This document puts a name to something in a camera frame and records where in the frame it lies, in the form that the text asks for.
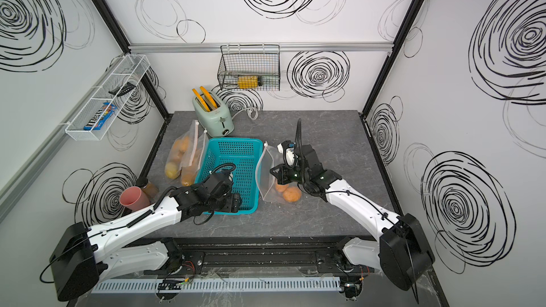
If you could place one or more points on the toast slice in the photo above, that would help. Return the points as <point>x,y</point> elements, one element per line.
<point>201,101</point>
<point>209,97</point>

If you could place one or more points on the yellow bottle in basket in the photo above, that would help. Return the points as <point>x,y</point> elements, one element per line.
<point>247,82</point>

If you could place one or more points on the white slotted cable duct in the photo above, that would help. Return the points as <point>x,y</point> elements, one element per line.
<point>219,285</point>

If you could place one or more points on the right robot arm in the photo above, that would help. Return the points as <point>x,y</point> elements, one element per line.
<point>381,223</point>

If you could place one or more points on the pink cup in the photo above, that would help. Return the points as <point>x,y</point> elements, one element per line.
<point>134,199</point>

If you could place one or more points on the white wire wall shelf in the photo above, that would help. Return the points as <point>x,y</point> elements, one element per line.
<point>126,68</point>

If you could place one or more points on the mint green toaster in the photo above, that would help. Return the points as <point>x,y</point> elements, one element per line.
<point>218,122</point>

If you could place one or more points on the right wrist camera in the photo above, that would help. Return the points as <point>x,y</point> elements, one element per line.
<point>286,149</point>

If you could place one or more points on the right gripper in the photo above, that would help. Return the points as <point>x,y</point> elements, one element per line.
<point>283,175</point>

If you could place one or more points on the brown jar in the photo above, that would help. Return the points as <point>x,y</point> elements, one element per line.
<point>147,187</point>

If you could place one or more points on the black remote control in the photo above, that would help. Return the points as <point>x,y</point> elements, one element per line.
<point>122,90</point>

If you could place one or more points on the teal plastic basket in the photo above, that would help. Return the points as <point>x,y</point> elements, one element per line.
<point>245,154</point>

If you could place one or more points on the blue candy packet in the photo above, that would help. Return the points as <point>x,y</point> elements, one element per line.
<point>100,117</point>

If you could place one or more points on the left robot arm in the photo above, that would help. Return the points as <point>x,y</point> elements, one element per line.
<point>85,256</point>

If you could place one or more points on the clear zipper bag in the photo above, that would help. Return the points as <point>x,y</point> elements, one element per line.
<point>183,152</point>

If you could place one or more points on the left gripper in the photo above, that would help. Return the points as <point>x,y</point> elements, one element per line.
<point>234,202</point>

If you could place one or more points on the left toast slice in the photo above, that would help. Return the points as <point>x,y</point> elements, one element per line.
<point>201,101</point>

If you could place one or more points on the reddish potato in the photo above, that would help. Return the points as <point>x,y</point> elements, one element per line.
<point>292,194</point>

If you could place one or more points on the aluminium wall rail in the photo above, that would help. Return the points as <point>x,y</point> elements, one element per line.
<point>365,46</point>

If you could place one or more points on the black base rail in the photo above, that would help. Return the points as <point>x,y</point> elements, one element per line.
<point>328,253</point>

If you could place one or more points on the right toast slice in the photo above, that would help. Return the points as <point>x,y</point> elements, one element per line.
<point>209,97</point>

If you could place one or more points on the black wire wall basket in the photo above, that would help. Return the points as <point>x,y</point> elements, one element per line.
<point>265,64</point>

